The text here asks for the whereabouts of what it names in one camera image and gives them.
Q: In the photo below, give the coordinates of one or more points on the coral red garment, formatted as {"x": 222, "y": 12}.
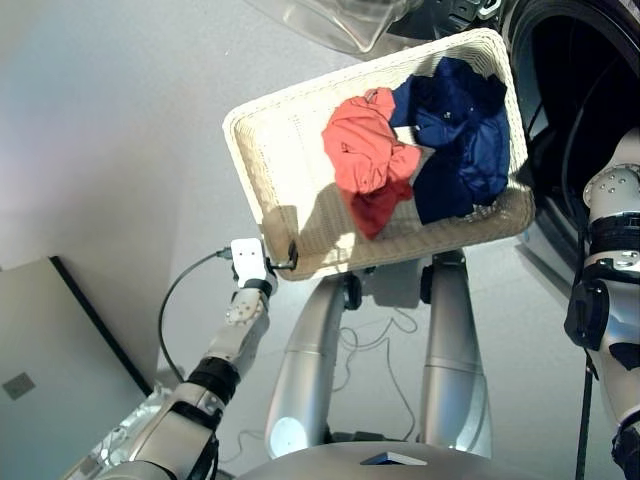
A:
{"x": 360, "y": 150}

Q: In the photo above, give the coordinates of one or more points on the navy blue garment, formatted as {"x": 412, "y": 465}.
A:
{"x": 465, "y": 140}

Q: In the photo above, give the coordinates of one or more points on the pale woven laundry basket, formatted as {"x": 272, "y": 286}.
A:
{"x": 280, "y": 165}

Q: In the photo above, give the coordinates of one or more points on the round washing machine door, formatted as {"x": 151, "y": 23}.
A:
{"x": 350, "y": 25}

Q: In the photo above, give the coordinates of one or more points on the grey washing machine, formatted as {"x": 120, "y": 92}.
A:
{"x": 565, "y": 60}

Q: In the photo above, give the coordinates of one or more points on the silver robot leg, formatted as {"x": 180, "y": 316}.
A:
{"x": 305, "y": 360}
{"x": 450, "y": 350}

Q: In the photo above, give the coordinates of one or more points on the grey robot torso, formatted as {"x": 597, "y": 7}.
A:
{"x": 310, "y": 465}

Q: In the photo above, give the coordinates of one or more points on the grey cabinet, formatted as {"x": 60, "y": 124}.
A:
{"x": 50, "y": 350}

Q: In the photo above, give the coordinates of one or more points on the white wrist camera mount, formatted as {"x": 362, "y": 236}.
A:
{"x": 247, "y": 260}

